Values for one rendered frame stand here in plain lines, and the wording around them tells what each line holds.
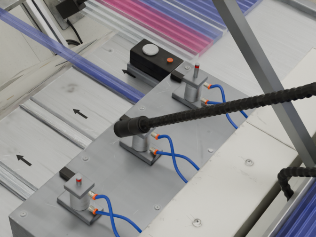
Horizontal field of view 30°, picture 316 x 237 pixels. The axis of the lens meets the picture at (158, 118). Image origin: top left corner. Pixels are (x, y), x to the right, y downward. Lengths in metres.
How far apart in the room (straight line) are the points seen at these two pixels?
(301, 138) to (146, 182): 0.19
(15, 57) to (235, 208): 1.41
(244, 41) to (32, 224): 0.30
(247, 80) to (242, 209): 0.30
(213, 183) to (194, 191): 0.03
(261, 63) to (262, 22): 0.41
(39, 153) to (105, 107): 0.12
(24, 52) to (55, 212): 1.36
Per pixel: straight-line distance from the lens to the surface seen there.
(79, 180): 0.64
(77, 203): 0.66
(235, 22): 0.62
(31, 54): 2.01
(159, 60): 0.87
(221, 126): 0.77
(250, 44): 0.63
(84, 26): 2.14
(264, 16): 1.06
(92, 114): 0.85
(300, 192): 0.59
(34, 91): 1.29
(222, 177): 0.69
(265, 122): 0.76
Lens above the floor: 1.76
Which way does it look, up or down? 52 degrees down
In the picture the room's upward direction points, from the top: 78 degrees clockwise
